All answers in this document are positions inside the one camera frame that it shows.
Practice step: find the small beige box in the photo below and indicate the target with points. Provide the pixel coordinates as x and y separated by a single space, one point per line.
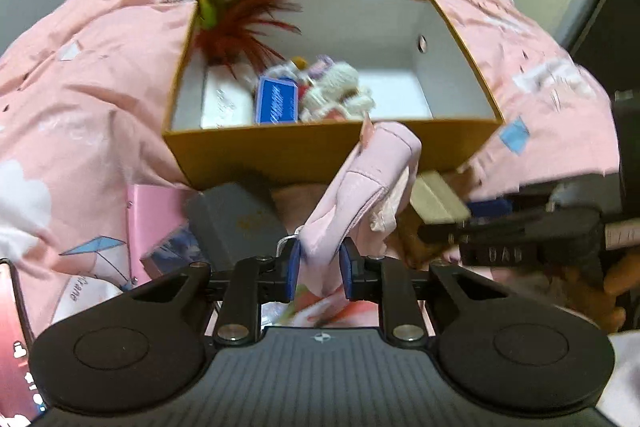
437 197

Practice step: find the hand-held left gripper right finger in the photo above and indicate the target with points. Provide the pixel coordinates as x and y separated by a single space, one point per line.
346 269

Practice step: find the yellow cardboard box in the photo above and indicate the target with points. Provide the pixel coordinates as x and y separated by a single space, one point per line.
280 157

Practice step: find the pink printed blanket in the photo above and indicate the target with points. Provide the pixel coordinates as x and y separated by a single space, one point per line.
75 97

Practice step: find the white crochet plush toy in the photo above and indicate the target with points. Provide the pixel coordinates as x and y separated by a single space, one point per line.
340 79

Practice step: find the blue card pack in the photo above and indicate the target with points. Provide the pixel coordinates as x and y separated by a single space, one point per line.
277 99

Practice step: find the long white box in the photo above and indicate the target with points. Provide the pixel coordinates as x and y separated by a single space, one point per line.
225 107

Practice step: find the dark printed box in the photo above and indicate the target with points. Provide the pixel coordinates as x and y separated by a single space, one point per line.
172 252

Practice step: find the dark cabinet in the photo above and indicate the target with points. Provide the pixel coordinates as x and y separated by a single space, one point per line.
615 7

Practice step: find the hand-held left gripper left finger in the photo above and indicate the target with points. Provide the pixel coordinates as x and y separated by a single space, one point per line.
294 269

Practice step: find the grey box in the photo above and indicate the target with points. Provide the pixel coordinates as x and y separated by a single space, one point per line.
235 222

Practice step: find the smartphone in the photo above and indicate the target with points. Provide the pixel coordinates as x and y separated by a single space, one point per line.
15 332

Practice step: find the pink fabric pouch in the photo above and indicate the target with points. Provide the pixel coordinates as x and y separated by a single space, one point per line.
360 197

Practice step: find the red green feather toy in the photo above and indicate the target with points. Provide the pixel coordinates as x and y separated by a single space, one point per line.
240 27

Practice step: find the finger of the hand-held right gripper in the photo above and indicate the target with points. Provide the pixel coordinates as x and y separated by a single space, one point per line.
492 207
500 229

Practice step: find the pink book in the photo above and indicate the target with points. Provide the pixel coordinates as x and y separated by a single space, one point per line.
150 217

